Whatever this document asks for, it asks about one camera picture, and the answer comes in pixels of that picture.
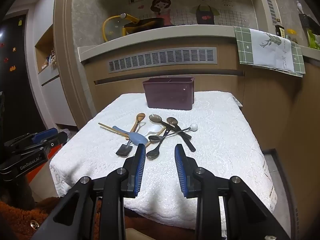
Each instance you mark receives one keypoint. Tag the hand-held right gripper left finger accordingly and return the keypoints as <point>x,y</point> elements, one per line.
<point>140,165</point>

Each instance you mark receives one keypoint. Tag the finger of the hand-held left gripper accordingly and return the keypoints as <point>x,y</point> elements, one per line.
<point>53,140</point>
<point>45,133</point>

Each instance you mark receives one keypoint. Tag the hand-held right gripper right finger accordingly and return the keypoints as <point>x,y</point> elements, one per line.
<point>181,170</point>

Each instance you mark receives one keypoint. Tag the small black scoop spoon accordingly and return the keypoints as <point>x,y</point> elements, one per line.
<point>123,150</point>

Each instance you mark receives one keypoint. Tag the light blue ceramic spoon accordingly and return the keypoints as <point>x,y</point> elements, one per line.
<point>138,138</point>

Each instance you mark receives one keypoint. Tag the white plastic spoon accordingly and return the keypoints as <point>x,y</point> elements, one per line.
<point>153,129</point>

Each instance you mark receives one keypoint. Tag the white ball ended stirring spoon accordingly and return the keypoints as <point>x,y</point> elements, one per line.
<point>194,126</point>

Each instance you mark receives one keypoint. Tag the brown wooden spoon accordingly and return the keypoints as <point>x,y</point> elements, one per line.
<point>140,117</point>

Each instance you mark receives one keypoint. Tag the dark metal spoon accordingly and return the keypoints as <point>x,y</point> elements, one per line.
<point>154,118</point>

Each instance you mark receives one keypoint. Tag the purple plastic utensil holder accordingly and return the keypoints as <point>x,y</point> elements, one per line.
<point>168,95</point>

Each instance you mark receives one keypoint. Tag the white lace tablecloth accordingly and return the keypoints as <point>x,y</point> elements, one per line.
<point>212,155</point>

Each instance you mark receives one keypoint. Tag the brown fuzzy blanket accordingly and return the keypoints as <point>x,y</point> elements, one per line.
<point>15,212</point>

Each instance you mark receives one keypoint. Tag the black refrigerator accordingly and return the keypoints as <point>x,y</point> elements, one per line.
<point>15,80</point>

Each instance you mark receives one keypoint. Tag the grey vent grille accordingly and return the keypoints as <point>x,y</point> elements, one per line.
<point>162,60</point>

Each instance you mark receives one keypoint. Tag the yellow rimmed glass lid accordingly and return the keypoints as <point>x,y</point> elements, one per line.
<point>112,28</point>

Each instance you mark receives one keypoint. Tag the dark sauce bottle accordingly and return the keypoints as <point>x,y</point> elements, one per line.
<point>280,31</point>

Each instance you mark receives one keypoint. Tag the yellow lidded jar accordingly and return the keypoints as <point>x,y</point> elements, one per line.
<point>291,35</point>

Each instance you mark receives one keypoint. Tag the green vegetables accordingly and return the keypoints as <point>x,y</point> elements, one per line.
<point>313,40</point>

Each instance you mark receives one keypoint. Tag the cartoon wall poster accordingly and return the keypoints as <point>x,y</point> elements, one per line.
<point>200,2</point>

